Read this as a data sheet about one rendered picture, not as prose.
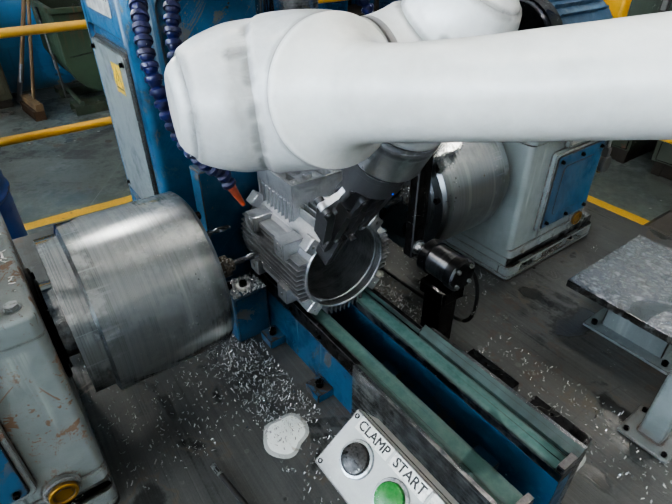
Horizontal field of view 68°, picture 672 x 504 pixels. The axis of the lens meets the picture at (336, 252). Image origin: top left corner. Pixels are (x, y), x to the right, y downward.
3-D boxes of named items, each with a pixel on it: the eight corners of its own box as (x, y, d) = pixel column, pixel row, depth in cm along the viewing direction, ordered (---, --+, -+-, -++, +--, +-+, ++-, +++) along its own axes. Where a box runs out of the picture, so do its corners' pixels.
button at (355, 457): (342, 461, 51) (333, 458, 49) (361, 438, 51) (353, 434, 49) (360, 484, 49) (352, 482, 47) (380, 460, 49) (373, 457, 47)
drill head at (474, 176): (327, 231, 111) (326, 121, 97) (455, 181, 131) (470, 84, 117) (405, 289, 94) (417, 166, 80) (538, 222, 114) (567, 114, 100)
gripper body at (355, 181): (393, 121, 59) (366, 170, 67) (335, 137, 55) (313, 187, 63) (429, 169, 57) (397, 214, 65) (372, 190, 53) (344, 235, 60)
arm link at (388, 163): (345, 94, 50) (328, 134, 55) (395, 163, 48) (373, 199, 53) (412, 79, 55) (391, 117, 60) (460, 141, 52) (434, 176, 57)
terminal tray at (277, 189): (257, 197, 91) (253, 160, 87) (307, 181, 96) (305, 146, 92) (291, 225, 83) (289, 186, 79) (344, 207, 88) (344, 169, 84)
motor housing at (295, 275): (245, 272, 98) (234, 185, 87) (326, 241, 107) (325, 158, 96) (299, 331, 84) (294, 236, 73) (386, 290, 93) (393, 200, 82)
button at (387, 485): (374, 500, 47) (365, 498, 46) (394, 475, 47) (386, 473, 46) (395, 526, 45) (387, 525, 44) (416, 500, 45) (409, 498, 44)
